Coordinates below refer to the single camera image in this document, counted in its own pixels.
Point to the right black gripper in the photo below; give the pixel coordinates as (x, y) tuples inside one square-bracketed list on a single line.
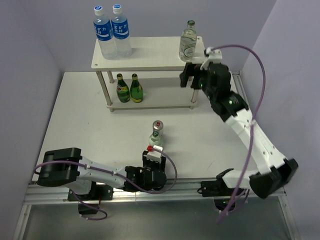
[(190, 69)]

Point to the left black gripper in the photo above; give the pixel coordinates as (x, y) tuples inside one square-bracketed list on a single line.
[(161, 166)]

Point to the clear glass bottle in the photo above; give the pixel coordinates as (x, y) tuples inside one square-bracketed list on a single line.
[(155, 139), (188, 42)]

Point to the green glass bottle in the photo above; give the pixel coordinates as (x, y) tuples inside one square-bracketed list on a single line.
[(136, 90), (122, 89)]

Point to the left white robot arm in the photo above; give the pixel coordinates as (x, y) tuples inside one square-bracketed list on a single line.
[(66, 167)]

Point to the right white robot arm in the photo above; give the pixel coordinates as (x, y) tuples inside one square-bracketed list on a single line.
[(274, 170)]

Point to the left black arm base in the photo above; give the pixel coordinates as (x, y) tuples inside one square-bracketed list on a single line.
[(101, 193)]

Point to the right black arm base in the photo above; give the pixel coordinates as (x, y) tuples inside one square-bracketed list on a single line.
[(214, 188)]

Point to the white two-tier shelf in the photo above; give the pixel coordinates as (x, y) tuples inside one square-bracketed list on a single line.
[(156, 62)]

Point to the rear red silver can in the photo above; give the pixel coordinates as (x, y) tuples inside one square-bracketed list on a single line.
[(158, 126)]

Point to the right blue-label water bottle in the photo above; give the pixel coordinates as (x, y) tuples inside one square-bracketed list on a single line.
[(120, 26)]

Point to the blue-label water bottle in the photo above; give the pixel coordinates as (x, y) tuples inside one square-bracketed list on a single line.
[(104, 33), (120, 26)]

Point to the left blue-label water bottle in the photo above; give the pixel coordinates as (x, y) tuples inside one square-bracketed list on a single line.
[(104, 33)]

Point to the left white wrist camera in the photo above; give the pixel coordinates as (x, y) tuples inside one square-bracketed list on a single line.
[(154, 155)]

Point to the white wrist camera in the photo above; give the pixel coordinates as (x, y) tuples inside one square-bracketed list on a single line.
[(211, 56), (154, 155)]

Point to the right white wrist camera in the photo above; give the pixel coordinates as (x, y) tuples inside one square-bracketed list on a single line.
[(211, 56)]

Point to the aluminium front rail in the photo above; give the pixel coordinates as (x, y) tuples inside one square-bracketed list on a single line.
[(183, 190)]

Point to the aluminium rail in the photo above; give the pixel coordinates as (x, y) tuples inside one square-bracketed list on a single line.
[(238, 84), (183, 190)]

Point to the aluminium right rail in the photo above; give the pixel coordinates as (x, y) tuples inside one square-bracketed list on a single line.
[(238, 84)]

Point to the black box under rail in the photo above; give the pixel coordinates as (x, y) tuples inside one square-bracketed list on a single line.
[(88, 211)]

